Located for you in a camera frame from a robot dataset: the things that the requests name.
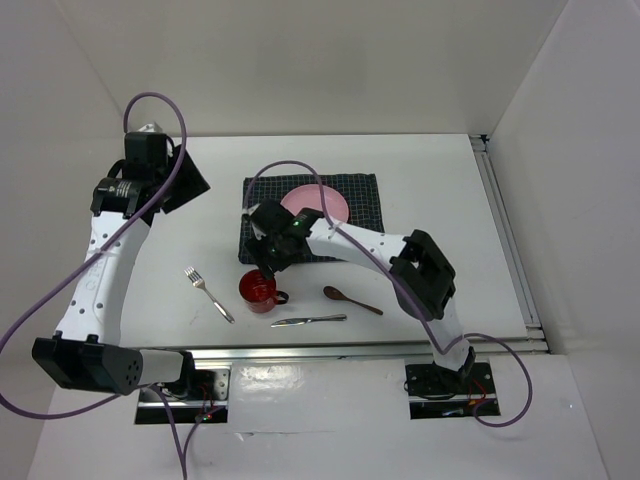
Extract aluminium front rail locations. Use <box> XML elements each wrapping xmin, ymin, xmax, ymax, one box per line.
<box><xmin>77</xmin><ymin>337</ymin><xmax>551</xmax><ymax>365</ymax></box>

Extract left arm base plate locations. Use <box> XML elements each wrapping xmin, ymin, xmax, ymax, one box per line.
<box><xmin>134</xmin><ymin>366</ymin><xmax>231</xmax><ymax>425</ymax></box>

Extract red enamel mug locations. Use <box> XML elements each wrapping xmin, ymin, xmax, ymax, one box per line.
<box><xmin>238</xmin><ymin>269</ymin><xmax>289</xmax><ymax>314</ymax></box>

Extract pink plastic plate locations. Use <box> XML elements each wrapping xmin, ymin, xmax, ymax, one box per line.
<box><xmin>281</xmin><ymin>184</ymin><xmax>350</xmax><ymax>222</ymax></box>

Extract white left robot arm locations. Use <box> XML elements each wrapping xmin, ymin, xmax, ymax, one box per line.
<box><xmin>32</xmin><ymin>131</ymin><xmax>210</xmax><ymax>399</ymax></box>

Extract silver table knife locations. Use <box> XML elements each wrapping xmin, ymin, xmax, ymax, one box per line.
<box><xmin>270</xmin><ymin>314</ymin><xmax>347</xmax><ymax>328</ymax></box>

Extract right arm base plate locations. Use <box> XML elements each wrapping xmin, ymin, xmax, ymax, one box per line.
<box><xmin>403</xmin><ymin>362</ymin><xmax>500</xmax><ymax>420</ymax></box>

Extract dark checked cloth placemat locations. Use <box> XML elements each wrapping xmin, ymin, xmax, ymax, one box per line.
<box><xmin>242</xmin><ymin>173</ymin><xmax>384</xmax><ymax>232</ymax></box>

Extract aluminium rail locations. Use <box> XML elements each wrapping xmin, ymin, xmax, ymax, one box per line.
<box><xmin>77</xmin><ymin>337</ymin><xmax>551</xmax><ymax>365</ymax></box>
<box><xmin>469</xmin><ymin>135</ymin><xmax>542</xmax><ymax>330</ymax></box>

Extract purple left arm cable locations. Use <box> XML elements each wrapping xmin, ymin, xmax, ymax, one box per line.
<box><xmin>0</xmin><ymin>92</ymin><xmax>211</xmax><ymax>469</ymax></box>

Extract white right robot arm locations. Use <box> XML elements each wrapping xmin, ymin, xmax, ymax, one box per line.
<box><xmin>243</xmin><ymin>200</ymin><xmax>475</xmax><ymax>392</ymax></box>

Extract silver fork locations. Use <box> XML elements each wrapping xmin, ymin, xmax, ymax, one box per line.
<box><xmin>184</xmin><ymin>267</ymin><xmax>235</xmax><ymax>324</ymax></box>

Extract aluminium right side rail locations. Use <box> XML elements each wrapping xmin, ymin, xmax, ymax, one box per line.
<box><xmin>469</xmin><ymin>135</ymin><xmax>542</xmax><ymax>330</ymax></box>

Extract brown wooden spoon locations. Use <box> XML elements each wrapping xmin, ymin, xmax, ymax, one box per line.
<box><xmin>323</xmin><ymin>286</ymin><xmax>384</xmax><ymax>316</ymax></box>

